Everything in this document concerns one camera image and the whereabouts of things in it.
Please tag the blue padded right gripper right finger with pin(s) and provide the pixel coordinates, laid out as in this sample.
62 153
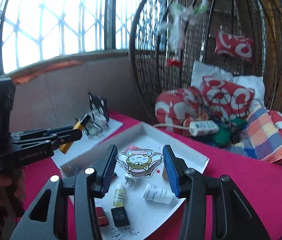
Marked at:
233 216

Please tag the black cat glasses holder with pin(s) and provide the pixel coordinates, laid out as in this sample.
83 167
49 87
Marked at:
98 110

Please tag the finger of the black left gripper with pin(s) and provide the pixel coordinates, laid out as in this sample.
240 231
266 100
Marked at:
38 133
66 137

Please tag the black usb charger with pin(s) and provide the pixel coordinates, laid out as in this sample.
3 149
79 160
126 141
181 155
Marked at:
120 217

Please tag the green plush ball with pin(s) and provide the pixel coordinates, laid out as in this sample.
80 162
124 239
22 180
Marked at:
229 132

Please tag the white cardboard tray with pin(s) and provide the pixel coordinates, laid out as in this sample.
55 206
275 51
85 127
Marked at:
145 216

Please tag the red white centre cushion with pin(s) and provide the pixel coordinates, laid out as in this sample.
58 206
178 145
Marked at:
227 100

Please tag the brown wicker egg chair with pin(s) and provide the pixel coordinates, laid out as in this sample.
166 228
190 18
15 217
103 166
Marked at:
259 20

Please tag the yellow lighter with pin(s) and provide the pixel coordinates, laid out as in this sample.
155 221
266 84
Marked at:
79 125

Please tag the small red hanging pillow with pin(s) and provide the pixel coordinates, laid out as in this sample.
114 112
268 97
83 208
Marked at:
240 47

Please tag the plaid checkered cushion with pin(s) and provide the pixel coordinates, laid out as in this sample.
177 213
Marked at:
262 137

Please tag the white feather dreamcatcher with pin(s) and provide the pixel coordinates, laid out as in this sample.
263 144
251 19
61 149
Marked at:
180 13

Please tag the small white dropper bottle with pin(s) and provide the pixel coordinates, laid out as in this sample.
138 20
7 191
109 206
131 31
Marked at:
157 194

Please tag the dark red lipstick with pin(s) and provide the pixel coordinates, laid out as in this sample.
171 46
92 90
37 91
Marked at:
101 217

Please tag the person left hand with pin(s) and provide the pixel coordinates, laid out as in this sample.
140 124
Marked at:
1 184

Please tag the red white seat cushion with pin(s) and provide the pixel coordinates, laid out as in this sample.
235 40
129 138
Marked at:
181 106

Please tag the yellow liquid dropper bottle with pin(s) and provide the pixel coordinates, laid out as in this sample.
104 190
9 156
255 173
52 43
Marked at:
118 200

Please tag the white paper sheet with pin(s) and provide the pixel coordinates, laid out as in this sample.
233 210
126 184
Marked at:
85 144

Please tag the eyeglasses with paw frames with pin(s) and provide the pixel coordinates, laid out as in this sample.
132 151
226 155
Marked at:
92 129

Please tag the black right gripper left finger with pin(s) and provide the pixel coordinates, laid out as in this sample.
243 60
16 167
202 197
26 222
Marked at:
47 216

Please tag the pink eraser box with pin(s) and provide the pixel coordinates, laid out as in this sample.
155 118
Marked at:
131 147

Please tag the white pillow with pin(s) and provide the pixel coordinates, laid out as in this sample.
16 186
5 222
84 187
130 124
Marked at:
249 81

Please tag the cartoon acrylic stand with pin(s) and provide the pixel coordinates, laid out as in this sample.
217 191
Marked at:
139 163

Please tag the white power strip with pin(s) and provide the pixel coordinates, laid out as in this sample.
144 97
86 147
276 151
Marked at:
195 128

